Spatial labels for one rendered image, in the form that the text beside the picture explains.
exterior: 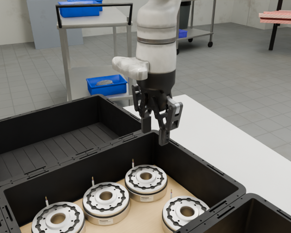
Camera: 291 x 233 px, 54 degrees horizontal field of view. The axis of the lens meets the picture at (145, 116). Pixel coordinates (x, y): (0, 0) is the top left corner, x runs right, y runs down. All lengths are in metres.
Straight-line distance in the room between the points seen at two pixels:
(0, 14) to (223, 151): 5.44
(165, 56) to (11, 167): 0.55
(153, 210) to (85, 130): 0.41
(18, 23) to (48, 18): 0.76
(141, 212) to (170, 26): 0.40
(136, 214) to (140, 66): 0.33
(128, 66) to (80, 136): 0.49
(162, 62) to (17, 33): 5.73
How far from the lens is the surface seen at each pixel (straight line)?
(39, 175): 0.64
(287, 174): 1.08
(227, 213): 0.55
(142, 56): 0.52
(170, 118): 0.53
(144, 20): 0.50
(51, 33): 5.62
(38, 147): 0.93
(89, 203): 0.66
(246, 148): 1.16
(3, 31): 6.16
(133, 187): 0.68
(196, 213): 0.62
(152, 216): 0.66
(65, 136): 0.96
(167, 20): 0.50
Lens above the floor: 1.31
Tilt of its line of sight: 28 degrees down
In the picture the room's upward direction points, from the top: straight up
